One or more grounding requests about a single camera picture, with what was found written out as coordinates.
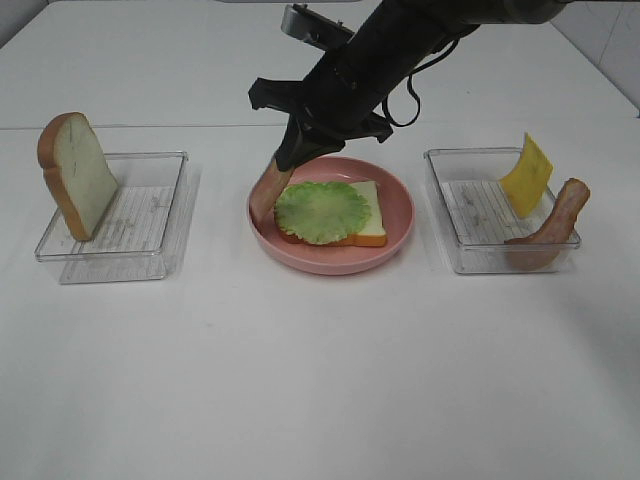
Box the dark brown bacon strip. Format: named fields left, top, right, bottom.
left=249, top=159, right=295, bottom=224

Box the right clear plastic tray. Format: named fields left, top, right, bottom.
left=424, top=147, right=581, bottom=275

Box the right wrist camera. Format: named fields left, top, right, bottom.
left=281, top=4, right=355, bottom=51

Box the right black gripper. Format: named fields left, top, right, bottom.
left=249, top=24, right=440, bottom=168

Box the bread slice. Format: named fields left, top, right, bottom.
left=37, top=112, right=118, bottom=241
left=277, top=180, right=387, bottom=247

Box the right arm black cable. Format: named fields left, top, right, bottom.
left=384, top=24, right=476, bottom=128

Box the left clear plastic tray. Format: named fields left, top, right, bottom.
left=35, top=151, right=199, bottom=285

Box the pink bacon strip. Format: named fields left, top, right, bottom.
left=506, top=178, right=590, bottom=271

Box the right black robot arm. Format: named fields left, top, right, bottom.
left=249, top=0, right=565, bottom=171

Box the green lettuce leaf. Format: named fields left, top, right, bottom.
left=274, top=181, right=372, bottom=245

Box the clear plastic tray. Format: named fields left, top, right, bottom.
left=35, top=151, right=199, bottom=285
left=424, top=147, right=581, bottom=275

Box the yellow cheese slice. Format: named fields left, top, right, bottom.
left=499, top=132, right=553, bottom=218

